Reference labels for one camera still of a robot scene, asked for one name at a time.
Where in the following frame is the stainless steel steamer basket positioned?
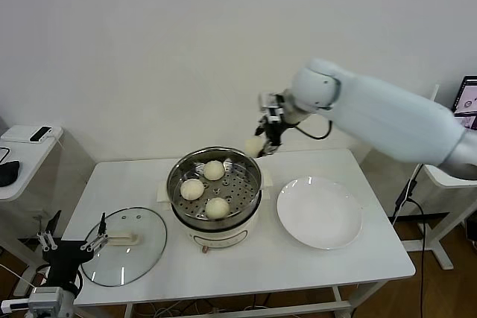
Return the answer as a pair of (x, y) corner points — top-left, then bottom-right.
(166, 147), (264, 232)

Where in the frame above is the black computer mouse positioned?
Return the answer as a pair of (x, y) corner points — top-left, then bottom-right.
(0, 160), (22, 188)

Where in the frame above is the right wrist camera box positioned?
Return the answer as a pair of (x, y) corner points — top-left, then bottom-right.
(259, 91), (286, 124)

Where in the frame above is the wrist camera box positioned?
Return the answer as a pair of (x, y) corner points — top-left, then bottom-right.
(28, 287), (63, 314)
(259, 91), (286, 124)

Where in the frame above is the black cable with white plug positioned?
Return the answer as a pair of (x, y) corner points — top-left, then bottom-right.
(389, 163), (424, 226)

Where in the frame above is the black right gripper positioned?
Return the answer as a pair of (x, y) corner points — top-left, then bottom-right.
(254, 116), (290, 159)

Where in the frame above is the open dark laptop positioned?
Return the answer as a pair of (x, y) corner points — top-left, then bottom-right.
(452, 75), (477, 129)

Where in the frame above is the white steamed baozi bun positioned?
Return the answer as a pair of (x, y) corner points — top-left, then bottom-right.
(203, 160), (226, 181)
(205, 197), (230, 220)
(180, 179), (205, 200)
(244, 138), (266, 158)

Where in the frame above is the small black white device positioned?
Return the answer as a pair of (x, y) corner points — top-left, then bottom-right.
(30, 126), (53, 144)

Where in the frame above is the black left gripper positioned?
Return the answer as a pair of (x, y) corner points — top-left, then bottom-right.
(36, 209), (110, 288)

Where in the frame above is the white round plate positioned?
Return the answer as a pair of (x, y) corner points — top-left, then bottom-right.
(276, 177), (364, 251)

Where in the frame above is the glass lid with cream handle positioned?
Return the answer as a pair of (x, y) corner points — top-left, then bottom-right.
(80, 206), (168, 288)

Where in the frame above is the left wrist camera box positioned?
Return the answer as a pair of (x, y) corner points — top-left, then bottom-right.
(28, 287), (63, 314)

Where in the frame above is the flat white box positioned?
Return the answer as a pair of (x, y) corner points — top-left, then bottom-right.
(1, 124), (64, 144)

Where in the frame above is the white table frame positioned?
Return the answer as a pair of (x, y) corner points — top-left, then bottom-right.
(124, 284), (353, 318)

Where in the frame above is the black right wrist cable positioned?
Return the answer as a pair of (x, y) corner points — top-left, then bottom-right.
(292, 118), (333, 140)

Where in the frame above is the cream electric cooker base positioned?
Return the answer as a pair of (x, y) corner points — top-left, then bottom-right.
(158, 168), (275, 255)

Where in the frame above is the black hanging cable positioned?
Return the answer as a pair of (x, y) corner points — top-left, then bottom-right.
(405, 198), (429, 318)

